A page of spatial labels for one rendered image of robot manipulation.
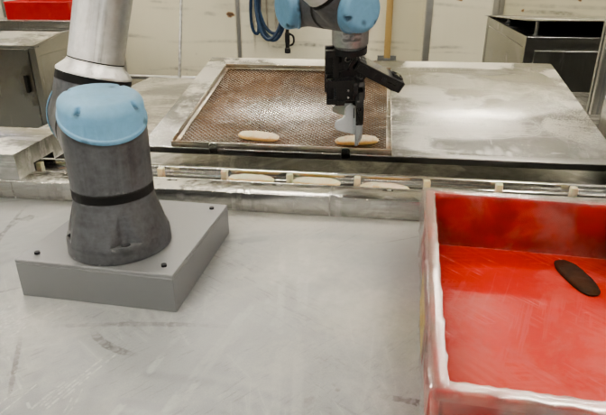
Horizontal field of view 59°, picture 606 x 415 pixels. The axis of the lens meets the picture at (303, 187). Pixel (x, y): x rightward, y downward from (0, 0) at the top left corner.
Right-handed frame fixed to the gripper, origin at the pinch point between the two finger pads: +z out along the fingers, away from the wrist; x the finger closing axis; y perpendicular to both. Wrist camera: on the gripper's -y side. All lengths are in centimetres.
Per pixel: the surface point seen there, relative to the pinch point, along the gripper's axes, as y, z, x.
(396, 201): -4.6, 1.7, 25.2
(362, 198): 1.5, 1.6, 23.8
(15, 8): 223, 44, -307
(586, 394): -18, -2, 70
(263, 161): 22.1, 10.7, -7.2
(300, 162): 13.0, 10.7, -5.6
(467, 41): -122, 80, -301
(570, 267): -28, 1, 45
